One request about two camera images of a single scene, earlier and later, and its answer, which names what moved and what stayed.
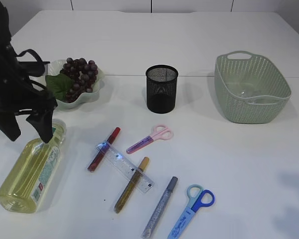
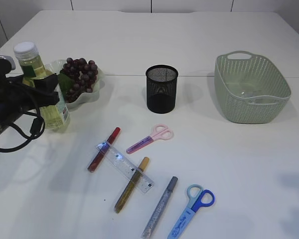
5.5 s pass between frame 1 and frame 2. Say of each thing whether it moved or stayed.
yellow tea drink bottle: moved
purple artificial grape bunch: stayed
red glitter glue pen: stayed
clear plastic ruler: stayed
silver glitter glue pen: stayed
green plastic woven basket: stayed
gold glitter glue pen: stayed
